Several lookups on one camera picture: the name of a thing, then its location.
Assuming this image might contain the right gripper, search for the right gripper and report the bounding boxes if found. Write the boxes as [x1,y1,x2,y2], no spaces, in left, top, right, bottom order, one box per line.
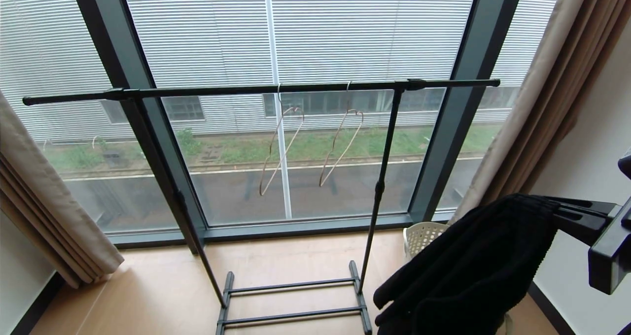
[542,196,631,296]

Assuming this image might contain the black shorts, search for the black shorts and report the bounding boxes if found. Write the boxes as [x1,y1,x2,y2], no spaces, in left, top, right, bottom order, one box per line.
[373,193,561,335]

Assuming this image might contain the pink clothes hanger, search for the pink clothes hanger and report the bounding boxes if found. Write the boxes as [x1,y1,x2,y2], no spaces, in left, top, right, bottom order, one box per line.
[319,81,364,188]
[259,84,305,197]

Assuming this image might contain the white laundry basket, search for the white laundry basket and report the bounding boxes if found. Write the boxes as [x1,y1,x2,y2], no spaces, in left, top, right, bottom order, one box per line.
[403,221,514,335]

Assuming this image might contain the black clothes rack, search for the black clothes rack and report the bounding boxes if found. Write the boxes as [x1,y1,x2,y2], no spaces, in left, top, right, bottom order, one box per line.
[22,79,501,335]

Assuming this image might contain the beige curtain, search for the beige curtain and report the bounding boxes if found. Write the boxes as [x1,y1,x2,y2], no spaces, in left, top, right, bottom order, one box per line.
[0,91,125,289]
[449,0,631,225]

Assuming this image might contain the window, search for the window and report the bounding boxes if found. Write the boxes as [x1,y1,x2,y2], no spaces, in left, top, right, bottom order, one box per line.
[0,0,567,249]

